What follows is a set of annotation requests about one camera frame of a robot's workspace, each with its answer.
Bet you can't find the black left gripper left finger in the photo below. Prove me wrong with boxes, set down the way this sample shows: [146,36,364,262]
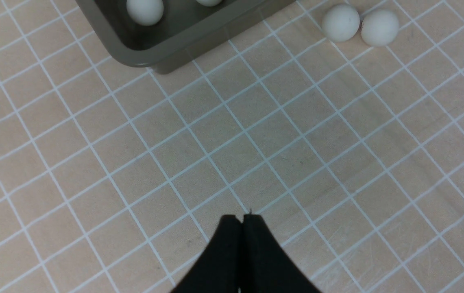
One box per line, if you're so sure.
[172,215,242,293]

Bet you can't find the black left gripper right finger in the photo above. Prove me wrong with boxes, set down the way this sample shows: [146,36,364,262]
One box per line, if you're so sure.
[239,214,320,293]

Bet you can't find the white ping-pong ball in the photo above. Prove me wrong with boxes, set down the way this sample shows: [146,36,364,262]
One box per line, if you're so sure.
[322,4,361,42]
[196,0,222,7]
[361,9,400,48]
[126,0,164,26]

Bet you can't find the beige checkered tablecloth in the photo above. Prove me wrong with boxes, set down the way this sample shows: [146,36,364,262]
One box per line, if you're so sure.
[0,0,464,293]

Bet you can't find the olive green plastic bin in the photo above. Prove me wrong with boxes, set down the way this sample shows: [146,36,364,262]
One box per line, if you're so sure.
[77,0,292,74]

